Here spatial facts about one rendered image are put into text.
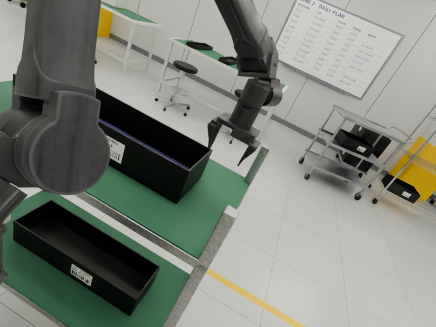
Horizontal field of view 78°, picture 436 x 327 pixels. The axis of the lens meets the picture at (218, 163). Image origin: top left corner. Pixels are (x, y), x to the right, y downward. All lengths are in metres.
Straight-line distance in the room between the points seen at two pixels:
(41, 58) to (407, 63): 5.36
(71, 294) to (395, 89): 5.21
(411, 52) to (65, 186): 5.38
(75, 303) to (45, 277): 0.16
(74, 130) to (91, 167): 0.04
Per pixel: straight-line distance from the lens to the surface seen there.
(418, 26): 5.50
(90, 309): 1.22
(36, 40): 0.31
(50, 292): 1.26
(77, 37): 0.32
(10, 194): 0.30
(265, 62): 0.61
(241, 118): 0.63
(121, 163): 0.78
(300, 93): 5.36
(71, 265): 1.23
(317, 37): 5.29
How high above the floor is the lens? 1.42
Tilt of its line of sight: 28 degrees down
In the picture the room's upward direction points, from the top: 25 degrees clockwise
